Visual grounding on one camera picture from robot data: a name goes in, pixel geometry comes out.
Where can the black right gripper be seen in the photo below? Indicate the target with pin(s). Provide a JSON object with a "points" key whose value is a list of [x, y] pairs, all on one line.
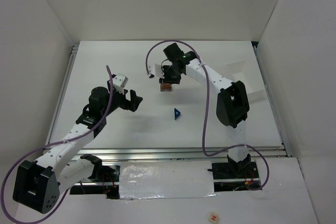
{"points": [[170, 79]]}

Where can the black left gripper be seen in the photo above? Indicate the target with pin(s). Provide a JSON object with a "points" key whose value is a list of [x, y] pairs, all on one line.
{"points": [[127, 100]]}

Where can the brown wedge wood block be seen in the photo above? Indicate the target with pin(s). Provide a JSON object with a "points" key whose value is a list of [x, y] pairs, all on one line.
{"points": [[166, 86]]}

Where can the blue triangle wood block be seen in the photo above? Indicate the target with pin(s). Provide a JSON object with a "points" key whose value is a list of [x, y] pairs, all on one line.
{"points": [[177, 113]]}

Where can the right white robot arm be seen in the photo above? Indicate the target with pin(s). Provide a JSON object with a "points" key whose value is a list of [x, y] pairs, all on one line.
{"points": [[232, 105]]}

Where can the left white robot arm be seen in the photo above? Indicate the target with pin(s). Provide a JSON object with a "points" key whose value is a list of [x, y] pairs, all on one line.
{"points": [[39, 184]]}

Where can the silver foil sheet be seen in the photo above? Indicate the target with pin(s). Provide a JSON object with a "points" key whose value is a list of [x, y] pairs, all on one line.
{"points": [[173, 179]]}

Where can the small letter N tile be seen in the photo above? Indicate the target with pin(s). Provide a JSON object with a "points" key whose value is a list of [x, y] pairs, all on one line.
{"points": [[213, 218]]}

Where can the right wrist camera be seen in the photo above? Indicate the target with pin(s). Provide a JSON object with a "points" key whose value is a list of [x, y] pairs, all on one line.
{"points": [[155, 70]]}

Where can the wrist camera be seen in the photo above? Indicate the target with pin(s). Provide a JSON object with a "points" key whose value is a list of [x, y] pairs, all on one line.
{"points": [[119, 83], [155, 70]]}

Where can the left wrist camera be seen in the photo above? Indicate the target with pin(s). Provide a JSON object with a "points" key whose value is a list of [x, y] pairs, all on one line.
{"points": [[119, 83]]}

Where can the aluminium rail frame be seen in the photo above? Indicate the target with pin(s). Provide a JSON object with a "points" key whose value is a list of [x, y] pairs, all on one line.
{"points": [[152, 132]]}

